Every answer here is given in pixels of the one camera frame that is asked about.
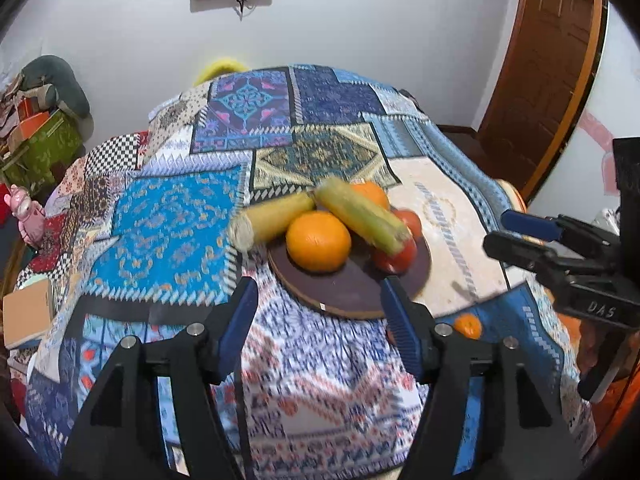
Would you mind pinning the yellow corn cob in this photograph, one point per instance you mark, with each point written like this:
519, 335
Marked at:
280, 215
360, 212

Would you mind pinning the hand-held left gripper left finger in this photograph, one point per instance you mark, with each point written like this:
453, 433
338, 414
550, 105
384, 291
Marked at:
240, 320

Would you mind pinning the orange with small sticker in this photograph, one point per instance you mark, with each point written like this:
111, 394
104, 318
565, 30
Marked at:
318, 242

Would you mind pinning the grey plush pillow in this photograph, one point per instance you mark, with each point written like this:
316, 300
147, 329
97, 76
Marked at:
60, 77

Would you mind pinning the pile of clutter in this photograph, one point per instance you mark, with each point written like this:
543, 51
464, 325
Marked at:
15, 95

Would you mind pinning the dark brown round plate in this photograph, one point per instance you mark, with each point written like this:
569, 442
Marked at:
345, 290

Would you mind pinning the checkered patchwork sheet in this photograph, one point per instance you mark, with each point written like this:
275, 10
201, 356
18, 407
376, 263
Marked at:
107, 160

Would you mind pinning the grey backpack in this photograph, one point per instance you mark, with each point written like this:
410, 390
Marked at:
407, 96

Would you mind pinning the orange cardboard box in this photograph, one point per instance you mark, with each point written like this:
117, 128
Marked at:
32, 125

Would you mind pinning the blue patchwork blanket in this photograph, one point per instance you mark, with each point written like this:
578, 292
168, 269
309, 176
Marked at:
175, 220

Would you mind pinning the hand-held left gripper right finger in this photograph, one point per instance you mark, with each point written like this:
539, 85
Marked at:
400, 320

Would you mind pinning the tan box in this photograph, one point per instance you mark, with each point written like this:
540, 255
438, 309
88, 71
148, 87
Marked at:
27, 312

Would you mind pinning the brown wooden door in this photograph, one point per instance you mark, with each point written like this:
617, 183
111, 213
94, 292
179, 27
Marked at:
545, 60

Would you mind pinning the pink toy figure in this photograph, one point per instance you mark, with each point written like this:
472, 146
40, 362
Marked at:
27, 212

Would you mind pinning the red tomato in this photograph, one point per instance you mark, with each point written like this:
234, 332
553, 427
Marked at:
400, 260
412, 222

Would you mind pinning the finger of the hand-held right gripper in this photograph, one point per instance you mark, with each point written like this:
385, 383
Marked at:
515, 249
530, 225

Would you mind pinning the small tangerine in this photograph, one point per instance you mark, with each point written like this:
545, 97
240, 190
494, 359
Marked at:
468, 326

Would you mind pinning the plain orange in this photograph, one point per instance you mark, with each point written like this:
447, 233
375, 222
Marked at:
375, 194

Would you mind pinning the yellow round object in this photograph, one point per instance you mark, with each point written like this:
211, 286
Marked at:
220, 67

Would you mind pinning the green fabric storage box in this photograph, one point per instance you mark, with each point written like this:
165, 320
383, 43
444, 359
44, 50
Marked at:
45, 152

